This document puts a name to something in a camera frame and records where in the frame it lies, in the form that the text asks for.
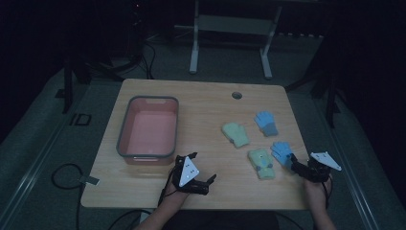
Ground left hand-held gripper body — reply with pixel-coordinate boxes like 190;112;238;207
170;154;211;196

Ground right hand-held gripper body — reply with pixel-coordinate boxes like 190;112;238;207
299;150;343;184

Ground blue glove with grey cuff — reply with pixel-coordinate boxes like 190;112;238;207
270;141;295;169
254;110;279;138

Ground green mitten with face pattern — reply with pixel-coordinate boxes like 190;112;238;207
247;148;277;180

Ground plain green mitten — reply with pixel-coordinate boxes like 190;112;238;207
221;122;251;149

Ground pink bin with grey rim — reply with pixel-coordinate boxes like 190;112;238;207
116;95;180;167

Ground person's right hand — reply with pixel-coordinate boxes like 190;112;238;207
303;176;333;206

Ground person's left hand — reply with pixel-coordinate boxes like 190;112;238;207
162;186;191;209

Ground person's dark clothing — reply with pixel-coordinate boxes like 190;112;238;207
149;210;282;230

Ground black tripod stand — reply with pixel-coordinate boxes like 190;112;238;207
55;52;126;115
284;47;342;129

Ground white metal stand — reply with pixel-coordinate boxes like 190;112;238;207
189;0;283;81

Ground right hand-held gripper cable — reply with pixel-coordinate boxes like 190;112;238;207
323;176;332;209

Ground hand-held gripper cable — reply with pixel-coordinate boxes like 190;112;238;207
107;166;180;230
323;176;332;209

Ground left hand-held gripper cable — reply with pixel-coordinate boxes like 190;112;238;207
107;166;180;230

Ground grey cable tag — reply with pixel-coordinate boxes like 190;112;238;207
79;174;101;187

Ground black background cables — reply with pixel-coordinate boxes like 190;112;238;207
127;34;158;81

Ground black floor cable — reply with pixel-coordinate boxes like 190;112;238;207
51;162;86;230

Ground black rectangular floor bracket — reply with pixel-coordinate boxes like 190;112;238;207
69;112;93;127

